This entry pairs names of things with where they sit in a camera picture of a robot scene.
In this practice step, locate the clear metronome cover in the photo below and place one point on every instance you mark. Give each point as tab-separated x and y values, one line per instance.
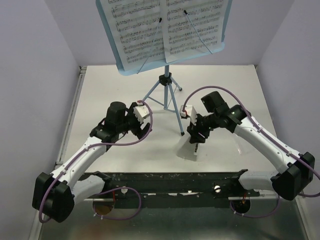
241	145

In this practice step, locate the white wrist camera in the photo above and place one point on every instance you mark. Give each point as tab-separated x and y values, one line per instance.
188	111
141	112

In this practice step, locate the right sheet music page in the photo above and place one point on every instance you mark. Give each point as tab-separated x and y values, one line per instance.
192	28

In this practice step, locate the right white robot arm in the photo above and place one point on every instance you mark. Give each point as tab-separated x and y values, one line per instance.
293	170

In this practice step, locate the light blue music stand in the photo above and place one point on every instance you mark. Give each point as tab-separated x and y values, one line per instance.
166	80

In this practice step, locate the left sheet music page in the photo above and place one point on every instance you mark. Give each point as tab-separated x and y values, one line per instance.
134	31

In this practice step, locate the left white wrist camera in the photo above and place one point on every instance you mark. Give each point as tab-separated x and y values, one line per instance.
141	112

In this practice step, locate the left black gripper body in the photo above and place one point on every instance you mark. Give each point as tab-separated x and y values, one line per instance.
131	123

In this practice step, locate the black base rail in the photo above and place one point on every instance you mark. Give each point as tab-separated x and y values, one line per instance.
173	190

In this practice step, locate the aluminium frame rail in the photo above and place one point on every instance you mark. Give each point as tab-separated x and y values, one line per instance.
64	144

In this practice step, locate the sheet music page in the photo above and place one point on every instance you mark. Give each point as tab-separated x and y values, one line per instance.
192	28
134	31

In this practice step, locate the grey metronome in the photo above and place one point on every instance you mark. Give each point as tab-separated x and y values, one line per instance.
186	150

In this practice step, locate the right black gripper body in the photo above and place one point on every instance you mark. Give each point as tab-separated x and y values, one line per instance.
204	125

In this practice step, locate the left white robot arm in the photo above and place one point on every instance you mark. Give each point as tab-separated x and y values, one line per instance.
56	193

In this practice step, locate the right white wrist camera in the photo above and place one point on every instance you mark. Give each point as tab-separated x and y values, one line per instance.
188	111

